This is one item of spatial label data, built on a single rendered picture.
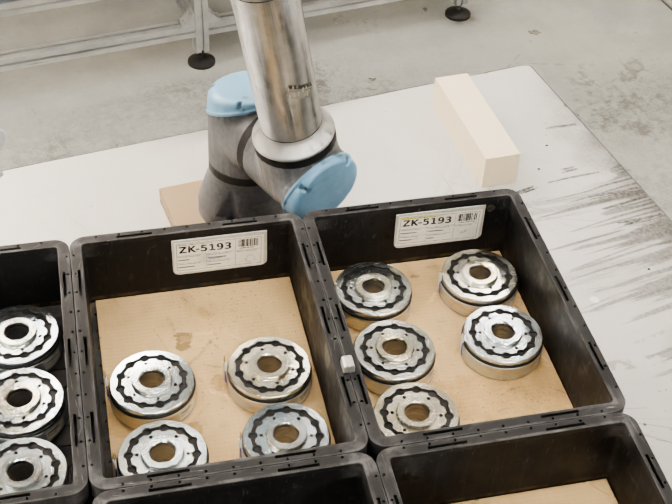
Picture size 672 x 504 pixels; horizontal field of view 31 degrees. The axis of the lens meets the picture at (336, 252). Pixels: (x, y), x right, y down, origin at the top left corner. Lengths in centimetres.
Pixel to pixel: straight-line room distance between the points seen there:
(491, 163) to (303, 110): 49
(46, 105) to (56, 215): 148
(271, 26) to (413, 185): 59
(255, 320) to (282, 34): 37
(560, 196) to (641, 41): 185
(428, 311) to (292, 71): 36
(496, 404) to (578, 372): 11
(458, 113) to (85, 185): 64
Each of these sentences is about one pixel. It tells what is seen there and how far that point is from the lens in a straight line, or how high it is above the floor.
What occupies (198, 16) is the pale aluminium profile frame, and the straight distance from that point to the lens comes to 344.
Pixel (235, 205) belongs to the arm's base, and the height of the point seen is 78.
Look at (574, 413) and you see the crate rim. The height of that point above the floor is 93.
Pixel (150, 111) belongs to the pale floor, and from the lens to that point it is 335.
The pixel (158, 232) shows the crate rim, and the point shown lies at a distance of 155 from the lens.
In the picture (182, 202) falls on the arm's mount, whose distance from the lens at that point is 190.
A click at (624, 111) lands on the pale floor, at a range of 349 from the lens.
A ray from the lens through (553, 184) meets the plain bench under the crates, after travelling 204.
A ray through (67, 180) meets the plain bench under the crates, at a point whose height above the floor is 70.
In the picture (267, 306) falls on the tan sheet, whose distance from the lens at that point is 159.
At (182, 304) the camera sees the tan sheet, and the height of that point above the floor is 83.
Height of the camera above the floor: 195
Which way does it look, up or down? 42 degrees down
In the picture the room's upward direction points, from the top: 3 degrees clockwise
